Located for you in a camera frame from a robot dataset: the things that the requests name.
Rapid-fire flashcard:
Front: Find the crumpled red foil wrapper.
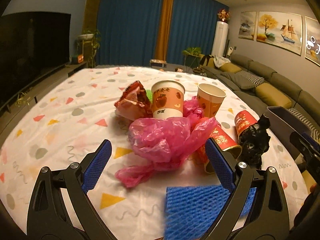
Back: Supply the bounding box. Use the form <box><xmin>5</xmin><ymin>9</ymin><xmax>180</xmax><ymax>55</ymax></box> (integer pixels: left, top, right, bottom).
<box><xmin>114</xmin><ymin>81</ymin><xmax>152</xmax><ymax>121</ymax></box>

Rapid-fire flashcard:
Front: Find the black white patterned cushion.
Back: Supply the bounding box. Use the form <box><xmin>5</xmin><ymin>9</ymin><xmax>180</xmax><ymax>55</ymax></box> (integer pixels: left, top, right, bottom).
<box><xmin>236</xmin><ymin>70</ymin><xmax>265</xmax><ymax>87</ymax></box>

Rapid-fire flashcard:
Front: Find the red cylindrical can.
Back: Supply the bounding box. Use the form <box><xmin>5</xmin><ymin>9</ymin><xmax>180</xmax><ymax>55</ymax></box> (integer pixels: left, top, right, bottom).
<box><xmin>196</xmin><ymin>125</ymin><xmax>242</xmax><ymax>174</ymax></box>
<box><xmin>234</xmin><ymin>110</ymin><xmax>258</xmax><ymax>144</ymax></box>

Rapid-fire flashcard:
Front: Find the orange paper cup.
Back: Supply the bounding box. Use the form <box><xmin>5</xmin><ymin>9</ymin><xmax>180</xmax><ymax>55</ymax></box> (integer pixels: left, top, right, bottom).
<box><xmin>197</xmin><ymin>83</ymin><xmax>226</xmax><ymax>118</ymax></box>

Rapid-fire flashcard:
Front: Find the left landscape painting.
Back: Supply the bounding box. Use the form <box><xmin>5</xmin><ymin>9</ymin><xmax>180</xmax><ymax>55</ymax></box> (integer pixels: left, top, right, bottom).
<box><xmin>238</xmin><ymin>11</ymin><xmax>257</xmax><ymax>40</ymax></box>

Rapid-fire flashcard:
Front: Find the blue window curtain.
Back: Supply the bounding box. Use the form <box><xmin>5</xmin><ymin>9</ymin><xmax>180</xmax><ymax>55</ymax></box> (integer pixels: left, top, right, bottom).
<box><xmin>97</xmin><ymin>0</ymin><xmax>229</xmax><ymax>66</ymax></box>

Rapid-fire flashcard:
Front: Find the dark coffee table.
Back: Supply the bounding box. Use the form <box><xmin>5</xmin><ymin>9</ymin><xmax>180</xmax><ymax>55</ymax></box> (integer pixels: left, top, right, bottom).
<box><xmin>95</xmin><ymin>63</ymin><xmax>207</xmax><ymax>77</ymax></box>

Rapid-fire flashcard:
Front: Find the mustard cushion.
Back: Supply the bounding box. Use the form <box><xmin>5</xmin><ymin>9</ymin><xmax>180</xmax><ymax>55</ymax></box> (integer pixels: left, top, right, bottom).
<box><xmin>219</xmin><ymin>62</ymin><xmax>242</xmax><ymax>73</ymax></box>
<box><xmin>255</xmin><ymin>83</ymin><xmax>292</xmax><ymax>109</ymax></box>

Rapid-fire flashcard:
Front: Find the grey plastic trash bin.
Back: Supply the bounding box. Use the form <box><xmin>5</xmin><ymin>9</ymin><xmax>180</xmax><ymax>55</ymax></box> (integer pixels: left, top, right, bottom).
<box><xmin>265</xmin><ymin>106</ymin><xmax>318</xmax><ymax>160</ymax></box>

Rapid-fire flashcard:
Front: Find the artificial orange flower bouquet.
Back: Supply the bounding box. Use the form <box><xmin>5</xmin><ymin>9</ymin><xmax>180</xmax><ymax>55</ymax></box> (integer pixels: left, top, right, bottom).
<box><xmin>217</xmin><ymin>9</ymin><xmax>231</xmax><ymax>23</ymax></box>

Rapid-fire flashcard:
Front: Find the green foam net sleeve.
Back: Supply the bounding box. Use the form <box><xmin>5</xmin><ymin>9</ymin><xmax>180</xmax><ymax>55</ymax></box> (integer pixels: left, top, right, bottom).
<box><xmin>146</xmin><ymin>89</ymin><xmax>153</xmax><ymax>103</ymax></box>

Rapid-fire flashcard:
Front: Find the patterned white tablecloth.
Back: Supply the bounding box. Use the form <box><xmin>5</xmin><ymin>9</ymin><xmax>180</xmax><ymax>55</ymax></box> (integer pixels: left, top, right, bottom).
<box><xmin>0</xmin><ymin>65</ymin><xmax>309</xmax><ymax>240</ymax></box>

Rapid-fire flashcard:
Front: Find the black plastic bag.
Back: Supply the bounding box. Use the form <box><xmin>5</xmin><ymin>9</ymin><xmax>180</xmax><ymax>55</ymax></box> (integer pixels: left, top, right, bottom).
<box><xmin>238</xmin><ymin>114</ymin><xmax>271</xmax><ymax>170</ymax></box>

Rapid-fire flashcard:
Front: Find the plant on wooden stand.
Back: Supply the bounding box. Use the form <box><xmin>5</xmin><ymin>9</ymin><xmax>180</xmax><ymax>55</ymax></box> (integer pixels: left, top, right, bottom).
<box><xmin>76</xmin><ymin>29</ymin><xmax>101</xmax><ymax>68</ymax></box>

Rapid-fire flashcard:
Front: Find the houndstooth patterned cushion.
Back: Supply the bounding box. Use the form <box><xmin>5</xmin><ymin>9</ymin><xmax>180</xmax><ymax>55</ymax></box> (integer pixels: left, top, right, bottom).
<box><xmin>288</xmin><ymin>108</ymin><xmax>320</xmax><ymax>142</ymax></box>

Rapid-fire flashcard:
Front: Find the mustard cushion far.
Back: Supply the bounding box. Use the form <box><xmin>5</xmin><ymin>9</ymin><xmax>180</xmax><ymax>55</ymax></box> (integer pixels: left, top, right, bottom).
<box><xmin>219</xmin><ymin>62</ymin><xmax>242</xmax><ymax>73</ymax></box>

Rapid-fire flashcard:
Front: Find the apple print paper cup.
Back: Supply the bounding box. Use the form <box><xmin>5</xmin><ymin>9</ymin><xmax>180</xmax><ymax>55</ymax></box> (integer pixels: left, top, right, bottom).
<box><xmin>151</xmin><ymin>80</ymin><xmax>185</xmax><ymax>119</ymax></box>

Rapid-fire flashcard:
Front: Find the mustard cushion near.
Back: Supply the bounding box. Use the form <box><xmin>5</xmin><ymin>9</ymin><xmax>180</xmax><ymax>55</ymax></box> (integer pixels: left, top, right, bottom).
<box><xmin>255</xmin><ymin>83</ymin><xmax>292</xmax><ymax>109</ymax></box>

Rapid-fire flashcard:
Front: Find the blue foam net sleeve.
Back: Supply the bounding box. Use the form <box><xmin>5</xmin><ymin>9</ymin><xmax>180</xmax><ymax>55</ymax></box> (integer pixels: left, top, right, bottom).
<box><xmin>164</xmin><ymin>184</ymin><xmax>257</xmax><ymax>240</ymax></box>

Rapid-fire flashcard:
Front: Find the pink plastic bag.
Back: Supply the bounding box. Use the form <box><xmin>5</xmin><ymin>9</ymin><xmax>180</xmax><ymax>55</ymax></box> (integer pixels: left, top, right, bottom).
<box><xmin>115</xmin><ymin>97</ymin><xmax>220</xmax><ymax>188</ymax></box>

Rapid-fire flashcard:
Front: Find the orange curtain strip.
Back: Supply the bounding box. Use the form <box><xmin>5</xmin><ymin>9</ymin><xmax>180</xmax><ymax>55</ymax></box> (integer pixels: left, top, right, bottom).
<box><xmin>155</xmin><ymin>0</ymin><xmax>174</xmax><ymax>61</ymax></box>

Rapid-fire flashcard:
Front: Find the grey cushion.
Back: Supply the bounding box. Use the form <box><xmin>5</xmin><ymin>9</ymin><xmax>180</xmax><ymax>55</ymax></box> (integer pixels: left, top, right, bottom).
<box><xmin>221</xmin><ymin>72</ymin><xmax>255</xmax><ymax>90</ymax></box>

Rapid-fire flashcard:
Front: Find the middle sailboat painting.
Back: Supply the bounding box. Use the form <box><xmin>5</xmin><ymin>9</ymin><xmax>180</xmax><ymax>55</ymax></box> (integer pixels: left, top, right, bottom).
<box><xmin>256</xmin><ymin>11</ymin><xmax>303</xmax><ymax>55</ymax></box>

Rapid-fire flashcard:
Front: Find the green potted plant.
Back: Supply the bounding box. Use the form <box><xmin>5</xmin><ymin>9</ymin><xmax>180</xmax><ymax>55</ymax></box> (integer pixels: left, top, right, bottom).
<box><xmin>182</xmin><ymin>47</ymin><xmax>202</xmax><ymax>69</ymax></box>

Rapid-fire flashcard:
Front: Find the white standing air conditioner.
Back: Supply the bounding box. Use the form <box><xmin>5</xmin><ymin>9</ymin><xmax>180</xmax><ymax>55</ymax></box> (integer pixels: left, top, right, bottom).
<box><xmin>211</xmin><ymin>21</ymin><xmax>228</xmax><ymax>56</ymax></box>

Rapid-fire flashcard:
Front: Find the right framed painting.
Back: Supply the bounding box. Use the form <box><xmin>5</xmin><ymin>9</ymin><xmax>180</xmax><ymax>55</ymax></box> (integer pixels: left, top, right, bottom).
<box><xmin>305</xmin><ymin>16</ymin><xmax>320</xmax><ymax>66</ymax></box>

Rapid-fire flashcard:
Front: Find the black flat television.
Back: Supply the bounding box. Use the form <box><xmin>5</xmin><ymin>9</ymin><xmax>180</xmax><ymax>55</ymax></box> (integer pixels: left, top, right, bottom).
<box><xmin>1</xmin><ymin>11</ymin><xmax>71</xmax><ymax>105</ymax></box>

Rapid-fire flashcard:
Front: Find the grey sectional sofa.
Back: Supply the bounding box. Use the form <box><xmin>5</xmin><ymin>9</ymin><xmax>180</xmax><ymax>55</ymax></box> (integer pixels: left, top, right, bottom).
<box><xmin>200</xmin><ymin>54</ymin><xmax>319</xmax><ymax>130</ymax></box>

